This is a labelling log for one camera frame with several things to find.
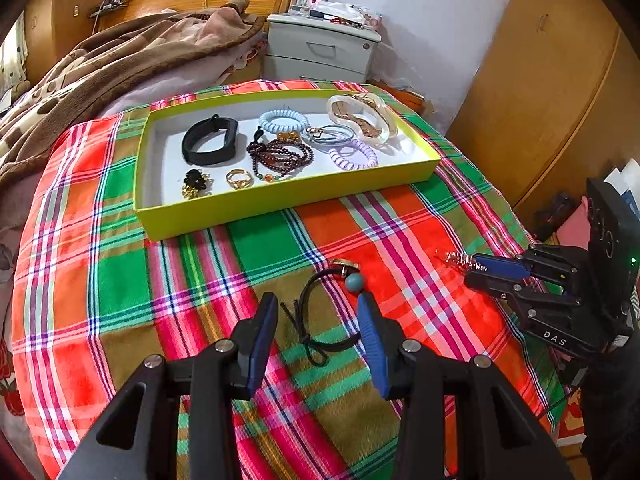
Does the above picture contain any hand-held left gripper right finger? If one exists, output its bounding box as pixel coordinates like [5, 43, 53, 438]
[356, 292, 576, 480]

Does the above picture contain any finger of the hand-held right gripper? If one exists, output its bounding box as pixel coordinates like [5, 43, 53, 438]
[474, 256, 530, 282]
[465, 272, 526, 301]

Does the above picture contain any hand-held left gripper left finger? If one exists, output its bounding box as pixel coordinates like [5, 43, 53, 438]
[57, 291, 280, 480]

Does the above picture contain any black cord hair tie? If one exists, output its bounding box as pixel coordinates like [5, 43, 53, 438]
[280, 258, 366, 365]

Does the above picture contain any yellow-green cardboard box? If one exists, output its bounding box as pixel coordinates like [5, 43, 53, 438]
[132, 82, 442, 242]

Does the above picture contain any black and gold hair ornament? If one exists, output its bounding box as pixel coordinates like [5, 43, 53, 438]
[181, 170, 213, 198]

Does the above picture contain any purple spiral hair tie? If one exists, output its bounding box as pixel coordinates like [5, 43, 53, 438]
[328, 141, 379, 171]

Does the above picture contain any gold watch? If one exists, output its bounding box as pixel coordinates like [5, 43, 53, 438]
[335, 95, 388, 138]

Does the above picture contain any dark bead bracelet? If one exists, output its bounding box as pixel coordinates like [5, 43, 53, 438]
[246, 130, 313, 184]

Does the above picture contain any light blue spiral hair tie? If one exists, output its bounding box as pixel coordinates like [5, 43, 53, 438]
[259, 107, 311, 136]

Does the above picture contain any person's right forearm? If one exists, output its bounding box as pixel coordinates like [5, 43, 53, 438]
[567, 355, 640, 480]

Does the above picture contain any pink bag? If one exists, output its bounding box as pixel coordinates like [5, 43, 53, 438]
[555, 205, 591, 246]

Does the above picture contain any colourful plaid cloth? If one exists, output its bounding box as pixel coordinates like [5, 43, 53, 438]
[11, 79, 568, 480]

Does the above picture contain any wooden wardrobe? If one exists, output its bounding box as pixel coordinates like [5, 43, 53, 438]
[445, 0, 631, 216]

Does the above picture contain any black wristband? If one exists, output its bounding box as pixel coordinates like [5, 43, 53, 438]
[181, 114, 240, 166]

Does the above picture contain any clear plastic bangle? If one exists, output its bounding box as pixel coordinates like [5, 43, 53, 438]
[326, 91, 398, 146]

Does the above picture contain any floral bedsheet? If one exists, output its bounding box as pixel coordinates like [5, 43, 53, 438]
[0, 180, 51, 461]

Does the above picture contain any grey nightstand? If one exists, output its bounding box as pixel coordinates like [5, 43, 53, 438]
[262, 12, 383, 83]

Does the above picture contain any clutter of small objects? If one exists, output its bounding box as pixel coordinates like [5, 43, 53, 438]
[310, 0, 383, 28]

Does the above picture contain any brown patterned blanket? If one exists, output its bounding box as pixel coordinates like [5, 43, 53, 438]
[0, 2, 266, 191]

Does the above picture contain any power strip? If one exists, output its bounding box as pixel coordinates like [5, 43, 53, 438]
[90, 0, 133, 17]

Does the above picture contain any wooden door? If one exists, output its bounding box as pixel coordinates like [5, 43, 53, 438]
[25, 0, 116, 81]

